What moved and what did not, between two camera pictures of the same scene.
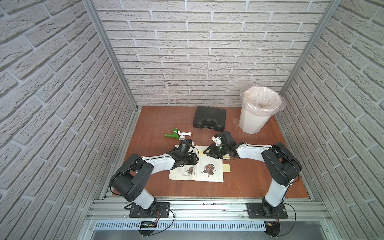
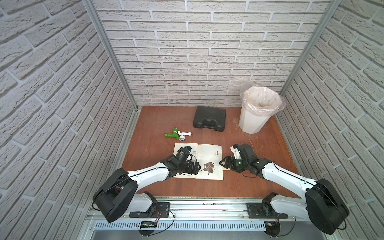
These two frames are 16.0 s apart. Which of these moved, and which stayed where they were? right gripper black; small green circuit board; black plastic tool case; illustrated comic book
Moved: right gripper black
Stayed: illustrated comic book; black plastic tool case; small green circuit board
